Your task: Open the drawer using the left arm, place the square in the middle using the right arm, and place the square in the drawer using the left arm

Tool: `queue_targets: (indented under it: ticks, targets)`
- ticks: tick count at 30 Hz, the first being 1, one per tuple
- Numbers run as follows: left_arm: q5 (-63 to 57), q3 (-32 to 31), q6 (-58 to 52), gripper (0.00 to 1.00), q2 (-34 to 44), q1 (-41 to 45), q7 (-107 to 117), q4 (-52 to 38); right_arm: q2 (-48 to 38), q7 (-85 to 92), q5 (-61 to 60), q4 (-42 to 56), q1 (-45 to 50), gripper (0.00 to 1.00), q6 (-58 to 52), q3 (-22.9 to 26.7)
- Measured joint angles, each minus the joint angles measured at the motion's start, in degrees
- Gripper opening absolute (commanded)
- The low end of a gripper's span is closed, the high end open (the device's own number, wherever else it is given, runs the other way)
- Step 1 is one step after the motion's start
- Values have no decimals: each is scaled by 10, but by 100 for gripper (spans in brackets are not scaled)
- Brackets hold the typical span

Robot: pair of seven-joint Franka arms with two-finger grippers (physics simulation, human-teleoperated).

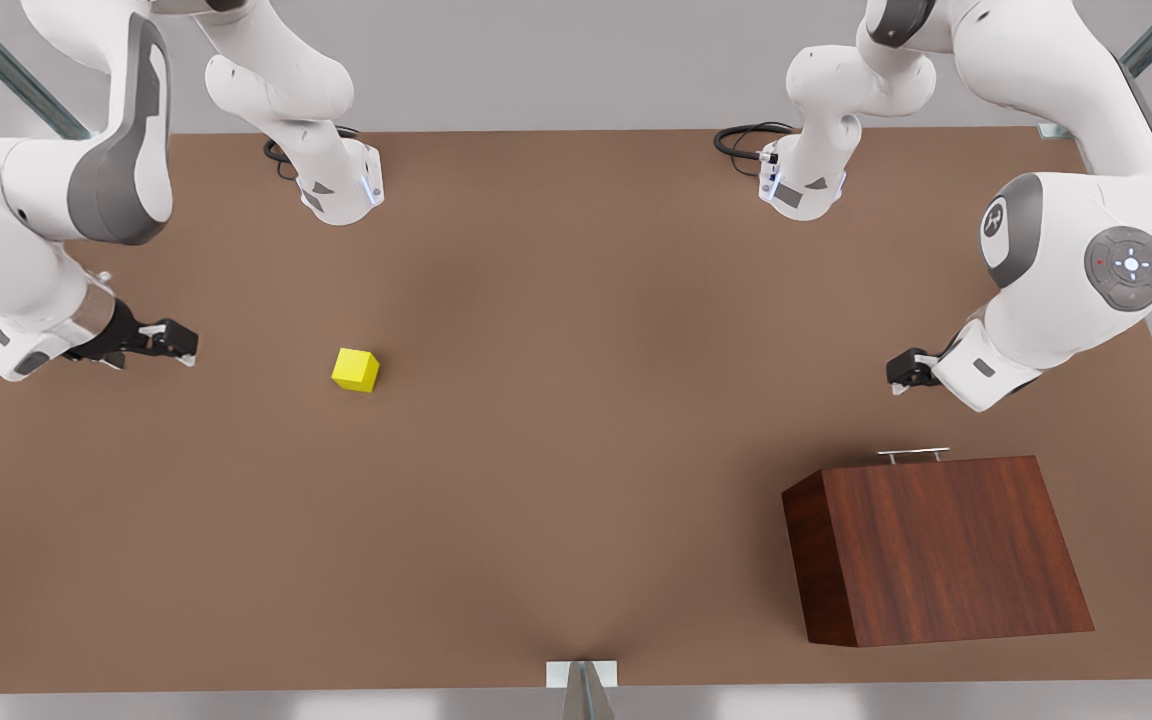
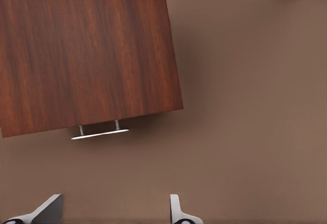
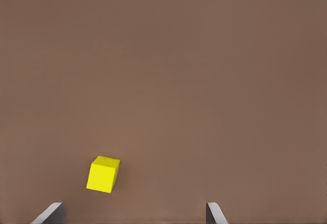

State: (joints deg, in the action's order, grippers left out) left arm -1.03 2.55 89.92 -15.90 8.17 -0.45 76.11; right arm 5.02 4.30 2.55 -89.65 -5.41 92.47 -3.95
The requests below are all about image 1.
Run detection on yellow cube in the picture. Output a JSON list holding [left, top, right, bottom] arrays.
[[331, 347, 381, 394]]

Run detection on dark wooden cabinet box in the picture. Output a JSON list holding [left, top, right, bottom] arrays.
[[782, 456, 1096, 648]]

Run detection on black cable loop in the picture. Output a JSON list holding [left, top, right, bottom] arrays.
[[714, 121, 798, 180], [263, 124, 363, 183]]

